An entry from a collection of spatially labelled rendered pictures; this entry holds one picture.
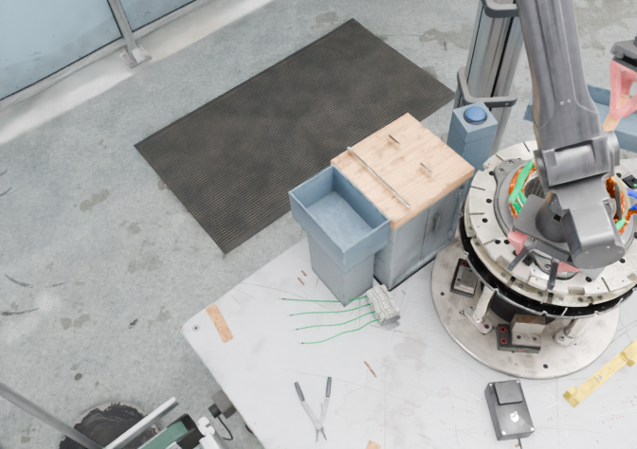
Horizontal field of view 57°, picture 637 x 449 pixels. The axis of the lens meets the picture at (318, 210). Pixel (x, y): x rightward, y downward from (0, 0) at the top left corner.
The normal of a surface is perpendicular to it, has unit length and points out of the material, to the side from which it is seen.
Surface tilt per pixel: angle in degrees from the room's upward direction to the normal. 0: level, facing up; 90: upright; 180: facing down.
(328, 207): 0
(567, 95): 73
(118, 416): 0
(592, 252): 90
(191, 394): 0
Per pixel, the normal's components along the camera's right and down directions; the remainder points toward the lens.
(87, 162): -0.06, -0.57
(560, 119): -0.09, 0.63
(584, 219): -0.39, -0.44
